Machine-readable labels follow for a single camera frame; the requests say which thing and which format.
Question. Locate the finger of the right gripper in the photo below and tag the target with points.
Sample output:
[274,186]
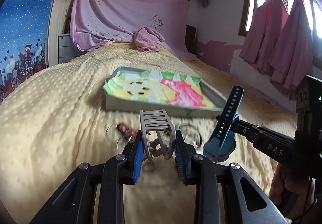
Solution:
[234,123]

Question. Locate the grey drawer cabinet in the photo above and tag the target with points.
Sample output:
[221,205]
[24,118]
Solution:
[66,49]

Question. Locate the blue printed wardrobe cover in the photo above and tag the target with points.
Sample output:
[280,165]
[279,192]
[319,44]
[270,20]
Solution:
[24,25]

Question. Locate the teal watch with strap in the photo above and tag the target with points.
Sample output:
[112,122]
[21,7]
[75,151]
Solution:
[222,141]

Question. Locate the crumpled pink towel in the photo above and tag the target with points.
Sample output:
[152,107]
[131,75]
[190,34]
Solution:
[146,40]

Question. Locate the wooden wardrobe side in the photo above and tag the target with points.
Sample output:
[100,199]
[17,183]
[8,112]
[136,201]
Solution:
[60,12]

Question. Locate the beige hair claw clip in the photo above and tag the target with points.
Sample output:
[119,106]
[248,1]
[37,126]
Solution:
[158,134]

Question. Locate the person's right hand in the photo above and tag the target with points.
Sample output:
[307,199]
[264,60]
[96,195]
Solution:
[294,183]

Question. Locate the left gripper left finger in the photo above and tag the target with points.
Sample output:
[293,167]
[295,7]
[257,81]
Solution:
[95,191]

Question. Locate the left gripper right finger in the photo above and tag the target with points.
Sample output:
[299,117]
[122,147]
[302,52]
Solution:
[223,194]

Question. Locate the pink window curtain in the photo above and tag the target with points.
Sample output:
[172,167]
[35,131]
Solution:
[279,44]

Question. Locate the silver bangle rings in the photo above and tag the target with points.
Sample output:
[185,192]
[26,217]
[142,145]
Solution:
[191,135]

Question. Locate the colourful patterned cloth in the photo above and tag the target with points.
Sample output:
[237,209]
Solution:
[159,87]

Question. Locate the pink hanging sheet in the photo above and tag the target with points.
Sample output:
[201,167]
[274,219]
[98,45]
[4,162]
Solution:
[95,23]

